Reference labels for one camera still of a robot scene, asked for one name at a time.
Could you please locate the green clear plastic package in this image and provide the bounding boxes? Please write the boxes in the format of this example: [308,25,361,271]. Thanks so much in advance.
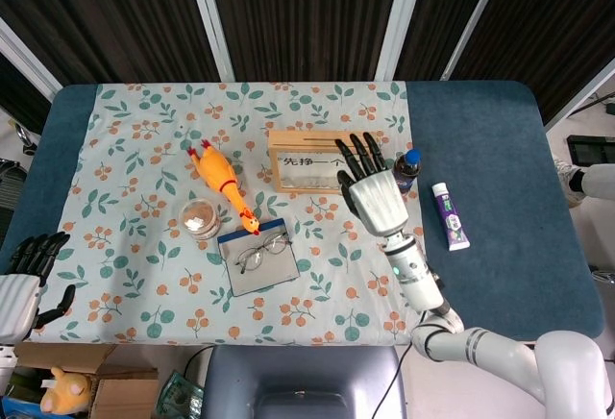
[156,370,206,419]

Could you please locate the blue felt table cover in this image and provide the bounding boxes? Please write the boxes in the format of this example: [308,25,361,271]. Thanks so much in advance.
[0,80,605,343]

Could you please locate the white trouser leg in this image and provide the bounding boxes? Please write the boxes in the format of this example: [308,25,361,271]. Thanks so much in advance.
[578,162,615,199]

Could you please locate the purple white toothpaste tube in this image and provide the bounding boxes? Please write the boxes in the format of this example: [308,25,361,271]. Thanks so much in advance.
[430,182,471,253]

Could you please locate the thin metal frame eyeglasses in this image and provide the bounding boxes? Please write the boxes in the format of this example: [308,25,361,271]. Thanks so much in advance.
[234,234,294,275]

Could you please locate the yellow plush toy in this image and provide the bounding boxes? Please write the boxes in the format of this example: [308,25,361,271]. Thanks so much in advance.
[39,366,95,415]

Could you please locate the black tray on floor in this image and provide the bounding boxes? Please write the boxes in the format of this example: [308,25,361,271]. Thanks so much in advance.
[566,134,615,165]

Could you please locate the floral fruit print tablecloth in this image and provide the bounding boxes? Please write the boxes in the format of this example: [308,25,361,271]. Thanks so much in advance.
[26,81,436,347]

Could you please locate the wooden frame coin box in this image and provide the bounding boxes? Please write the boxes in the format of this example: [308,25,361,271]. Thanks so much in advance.
[267,129,381,194]

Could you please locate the brown cardboard box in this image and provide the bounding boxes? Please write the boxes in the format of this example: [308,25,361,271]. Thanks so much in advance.
[13,344,160,419]

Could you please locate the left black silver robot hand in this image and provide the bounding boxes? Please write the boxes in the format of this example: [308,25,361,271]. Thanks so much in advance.
[0,231,77,346]

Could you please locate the yellow rubber chicken toy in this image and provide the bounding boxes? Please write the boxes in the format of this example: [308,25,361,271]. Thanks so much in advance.
[186,138,261,236]

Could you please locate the white sneaker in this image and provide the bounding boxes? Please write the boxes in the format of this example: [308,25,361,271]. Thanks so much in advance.
[552,157,585,209]

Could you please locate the grey notebook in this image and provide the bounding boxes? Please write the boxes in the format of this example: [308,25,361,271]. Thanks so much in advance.
[216,218,301,298]

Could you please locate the clear round plastic jar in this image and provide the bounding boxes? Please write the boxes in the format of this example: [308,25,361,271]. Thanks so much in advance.
[178,199,220,241]

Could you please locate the grey chair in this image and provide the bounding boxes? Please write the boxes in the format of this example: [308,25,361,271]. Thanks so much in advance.
[204,344,408,419]

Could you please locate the small cola bottle blue cap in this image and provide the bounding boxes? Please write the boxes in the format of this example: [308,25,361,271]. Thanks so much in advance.
[392,148,424,195]

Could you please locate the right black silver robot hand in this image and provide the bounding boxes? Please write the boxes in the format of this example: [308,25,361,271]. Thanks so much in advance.
[333,131,410,238]

